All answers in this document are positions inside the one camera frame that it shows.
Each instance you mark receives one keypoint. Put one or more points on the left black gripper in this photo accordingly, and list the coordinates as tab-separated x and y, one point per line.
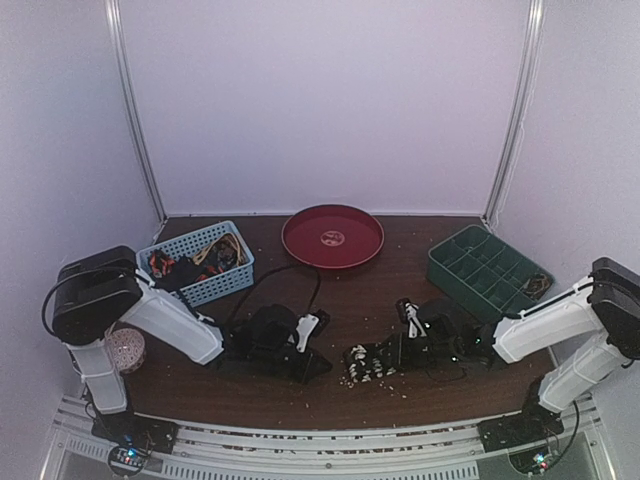
307	373

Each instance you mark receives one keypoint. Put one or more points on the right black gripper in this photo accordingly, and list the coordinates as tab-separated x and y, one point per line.
400	350

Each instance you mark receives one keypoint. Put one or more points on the black white floral tie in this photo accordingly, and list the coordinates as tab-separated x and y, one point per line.
367	362

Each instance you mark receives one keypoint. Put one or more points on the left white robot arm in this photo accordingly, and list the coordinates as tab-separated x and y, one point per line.
94	294

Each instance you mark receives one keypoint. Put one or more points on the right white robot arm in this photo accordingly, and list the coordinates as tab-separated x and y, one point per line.
603	304

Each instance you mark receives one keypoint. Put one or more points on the pile of ties in basket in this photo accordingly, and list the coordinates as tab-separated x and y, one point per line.
214	259

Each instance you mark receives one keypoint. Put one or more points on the dark green divided organizer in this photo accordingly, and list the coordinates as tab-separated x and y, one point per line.
482	273

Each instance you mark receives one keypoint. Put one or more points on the light blue plastic basket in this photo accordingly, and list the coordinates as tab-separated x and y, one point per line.
188	244

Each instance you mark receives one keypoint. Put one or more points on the rubber bands in organizer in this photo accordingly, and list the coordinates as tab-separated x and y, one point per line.
536	286

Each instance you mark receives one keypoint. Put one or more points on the round red tray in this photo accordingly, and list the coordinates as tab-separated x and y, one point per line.
333	236

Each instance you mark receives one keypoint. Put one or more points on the small patterned pink bowl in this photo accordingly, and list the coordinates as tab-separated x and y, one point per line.
128	349

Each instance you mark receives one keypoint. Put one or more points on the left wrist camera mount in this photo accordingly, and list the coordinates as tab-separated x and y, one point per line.
309	325

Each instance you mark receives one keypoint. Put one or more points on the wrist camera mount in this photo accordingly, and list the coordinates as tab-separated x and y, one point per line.
309	325
407	312

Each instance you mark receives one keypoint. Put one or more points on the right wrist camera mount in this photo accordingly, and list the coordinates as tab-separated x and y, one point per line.
407	312

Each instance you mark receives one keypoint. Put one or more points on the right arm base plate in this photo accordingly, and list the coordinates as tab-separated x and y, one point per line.
530	436

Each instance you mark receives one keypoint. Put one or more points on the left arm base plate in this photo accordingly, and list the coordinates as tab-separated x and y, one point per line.
134	437

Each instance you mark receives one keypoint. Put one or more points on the right aluminium corner post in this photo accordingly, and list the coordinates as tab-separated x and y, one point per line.
515	127

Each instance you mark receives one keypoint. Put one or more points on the aluminium corner post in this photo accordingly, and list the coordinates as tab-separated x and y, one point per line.
114	21
515	127

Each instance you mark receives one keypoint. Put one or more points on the left aluminium corner post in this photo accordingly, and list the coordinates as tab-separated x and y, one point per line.
114	21

